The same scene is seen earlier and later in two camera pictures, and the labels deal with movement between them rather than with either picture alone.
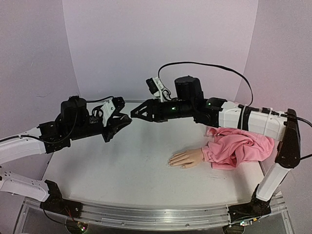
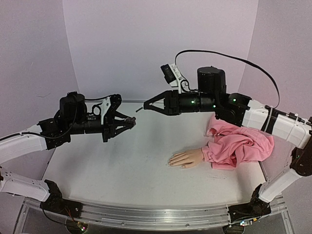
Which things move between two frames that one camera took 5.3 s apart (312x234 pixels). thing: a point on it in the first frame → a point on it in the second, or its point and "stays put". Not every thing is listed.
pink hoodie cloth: (226, 149) stays put
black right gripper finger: (145, 117) → (152, 107)
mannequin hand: (186, 159) stays put
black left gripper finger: (122, 118) stays put
